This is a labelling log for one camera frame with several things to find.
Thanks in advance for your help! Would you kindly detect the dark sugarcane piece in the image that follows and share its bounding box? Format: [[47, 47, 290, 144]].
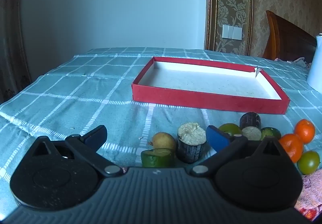
[[239, 112, 262, 141], [177, 122, 207, 164]]

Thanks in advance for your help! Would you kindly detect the white electric kettle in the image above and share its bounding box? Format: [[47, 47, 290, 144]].
[[306, 34, 322, 90]]

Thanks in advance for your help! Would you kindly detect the pink floral towel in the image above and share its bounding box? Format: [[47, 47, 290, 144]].
[[293, 173, 322, 222]]

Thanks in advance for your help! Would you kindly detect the red shallow cardboard box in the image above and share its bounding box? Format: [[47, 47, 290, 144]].
[[132, 57, 290, 115]]

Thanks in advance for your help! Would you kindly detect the small green tangerine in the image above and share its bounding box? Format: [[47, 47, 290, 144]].
[[298, 151, 321, 175]]

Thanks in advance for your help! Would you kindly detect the green cut citrus piece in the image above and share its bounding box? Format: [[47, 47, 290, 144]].
[[260, 127, 282, 141], [140, 148, 175, 168]]

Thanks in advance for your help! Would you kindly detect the teal checked tablecloth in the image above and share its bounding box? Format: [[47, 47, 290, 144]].
[[0, 47, 322, 224]]

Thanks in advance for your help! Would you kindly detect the brown wall moulding frame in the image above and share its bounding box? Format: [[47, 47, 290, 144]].
[[205, 0, 254, 56]]

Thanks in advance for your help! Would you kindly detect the wooden headboard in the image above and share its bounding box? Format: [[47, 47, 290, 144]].
[[262, 10, 318, 62]]

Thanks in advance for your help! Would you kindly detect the orange tangerine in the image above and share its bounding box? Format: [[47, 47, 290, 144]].
[[294, 119, 316, 143], [279, 134, 304, 163]]

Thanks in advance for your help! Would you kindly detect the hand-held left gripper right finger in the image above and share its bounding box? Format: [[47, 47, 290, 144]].
[[190, 125, 290, 178]]

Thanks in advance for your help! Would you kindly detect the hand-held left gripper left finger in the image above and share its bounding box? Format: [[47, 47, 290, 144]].
[[27, 125, 124, 178]]

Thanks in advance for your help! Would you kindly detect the white wall light switch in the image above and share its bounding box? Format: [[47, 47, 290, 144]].
[[222, 24, 243, 40]]

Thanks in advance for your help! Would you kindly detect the pink crumpled cloth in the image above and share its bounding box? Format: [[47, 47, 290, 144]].
[[274, 57, 312, 69]]

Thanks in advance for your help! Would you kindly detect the small yellow round fruit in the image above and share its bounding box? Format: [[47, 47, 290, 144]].
[[152, 132, 177, 151]]

